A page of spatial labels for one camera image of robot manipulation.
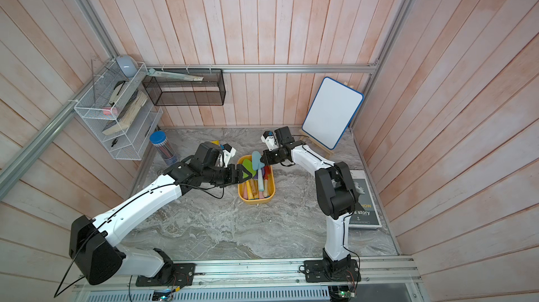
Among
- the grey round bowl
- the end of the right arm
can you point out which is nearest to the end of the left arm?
the end of the right arm

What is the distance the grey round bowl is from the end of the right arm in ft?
2.10

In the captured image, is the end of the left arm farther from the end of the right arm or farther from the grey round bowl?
the grey round bowl

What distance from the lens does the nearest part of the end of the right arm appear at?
73 cm

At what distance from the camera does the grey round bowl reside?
83 centimetres
